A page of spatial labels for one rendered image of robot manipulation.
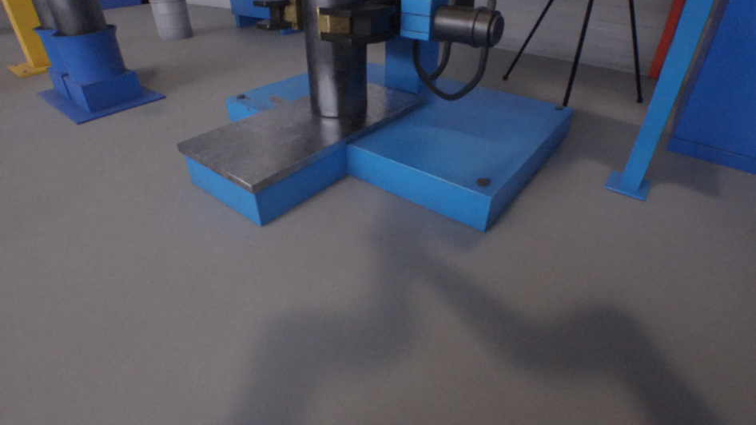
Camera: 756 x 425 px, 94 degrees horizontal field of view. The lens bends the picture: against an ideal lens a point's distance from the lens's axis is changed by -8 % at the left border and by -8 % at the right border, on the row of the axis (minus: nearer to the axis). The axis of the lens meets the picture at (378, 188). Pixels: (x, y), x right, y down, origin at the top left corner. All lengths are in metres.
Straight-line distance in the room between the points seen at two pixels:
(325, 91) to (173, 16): 2.62
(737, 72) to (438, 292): 1.36
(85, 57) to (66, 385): 1.64
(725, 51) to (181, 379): 1.89
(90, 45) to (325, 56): 1.28
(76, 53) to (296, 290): 1.70
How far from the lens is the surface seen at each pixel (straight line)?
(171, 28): 3.86
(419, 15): 1.24
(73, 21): 2.29
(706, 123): 1.88
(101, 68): 2.30
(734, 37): 1.82
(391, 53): 1.76
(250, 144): 1.26
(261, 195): 1.09
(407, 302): 0.90
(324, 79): 1.36
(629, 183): 1.50
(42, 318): 1.14
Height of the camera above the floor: 0.69
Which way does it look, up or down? 33 degrees down
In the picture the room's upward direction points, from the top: straight up
